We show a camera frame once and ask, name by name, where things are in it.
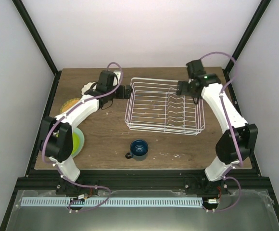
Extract pale green plate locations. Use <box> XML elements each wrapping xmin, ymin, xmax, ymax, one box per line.
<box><xmin>72</xmin><ymin>128</ymin><xmax>85</xmax><ymax>158</ymax></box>

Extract light blue slotted strip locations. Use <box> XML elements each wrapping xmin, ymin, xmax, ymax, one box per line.
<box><xmin>20</xmin><ymin>197</ymin><xmax>203</xmax><ymax>208</ymax></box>

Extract purple cable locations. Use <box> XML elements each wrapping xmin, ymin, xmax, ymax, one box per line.
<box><xmin>41</xmin><ymin>62</ymin><xmax>124</xmax><ymax>213</ymax></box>
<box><xmin>199</xmin><ymin>51</ymin><xmax>245</xmax><ymax>213</ymax></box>

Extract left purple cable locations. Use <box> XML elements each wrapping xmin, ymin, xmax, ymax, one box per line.
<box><xmin>41</xmin><ymin>62</ymin><xmax>124</xmax><ymax>213</ymax></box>

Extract woven bamboo plate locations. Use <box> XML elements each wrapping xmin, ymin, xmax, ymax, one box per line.
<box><xmin>59</xmin><ymin>98</ymin><xmax>80</xmax><ymax>114</ymax></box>

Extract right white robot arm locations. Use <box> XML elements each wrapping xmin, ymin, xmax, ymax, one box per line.
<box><xmin>176</xmin><ymin>60</ymin><xmax>258</xmax><ymax>194</ymax></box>

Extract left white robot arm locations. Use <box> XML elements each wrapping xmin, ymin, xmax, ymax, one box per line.
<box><xmin>38</xmin><ymin>70</ymin><xmax>132</xmax><ymax>194</ymax></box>

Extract left black frame post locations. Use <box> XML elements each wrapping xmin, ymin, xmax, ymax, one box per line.
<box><xmin>11</xmin><ymin>0</ymin><xmax>59</xmax><ymax>76</ymax></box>

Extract white scalloped bowl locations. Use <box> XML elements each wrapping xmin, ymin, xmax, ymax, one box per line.
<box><xmin>81</xmin><ymin>82</ymin><xmax>97</xmax><ymax>95</ymax></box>

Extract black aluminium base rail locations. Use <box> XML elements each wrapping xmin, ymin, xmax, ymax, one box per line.
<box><xmin>14</xmin><ymin>170</ymin><xmax>273</xmax><ymax>196</ymax></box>

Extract right black frame post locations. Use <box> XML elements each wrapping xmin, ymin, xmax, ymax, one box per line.
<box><xmin>227</xmin><ymin>0</ymin><xmax>272</xmax><ymax>70</ymax></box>

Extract dark blue mug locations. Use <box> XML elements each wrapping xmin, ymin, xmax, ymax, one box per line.
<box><xmin>125</xmin><ymin>139</ymin><xmax>149</xmax><ymax>161</ymax></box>

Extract lime green plate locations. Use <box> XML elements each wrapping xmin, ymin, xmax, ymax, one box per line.
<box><xmin>71</xmin><ymin>132</ymin><xmax>80</xmax><ymax>157</ymax></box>

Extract white wire dish rack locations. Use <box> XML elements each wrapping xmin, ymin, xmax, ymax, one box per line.
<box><xmin>125</xmin><ymin>77</ymin><xmax>205</xmax><ymax>135</ymax></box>

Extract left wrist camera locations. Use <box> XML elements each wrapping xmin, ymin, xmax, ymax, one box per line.
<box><xmin>114</xmin><ymin>70</ymin><xmax>121</xmax><ymax>81</ymax></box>

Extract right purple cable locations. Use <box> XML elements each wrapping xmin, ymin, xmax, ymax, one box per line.
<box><xmin>199</xmin><ymin>51</ymin><xmax>245</xmax><ymax>213</ymax></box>

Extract black frame post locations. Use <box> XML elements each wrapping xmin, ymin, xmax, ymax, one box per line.
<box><xmin>227</xmin><ymin>0</ymin><xmax>272</xmax><ymax>70</ymax></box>
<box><xmin>11</xmin><ymin>0</ymin><xmax>59</xmax><ymax>76</ymax></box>

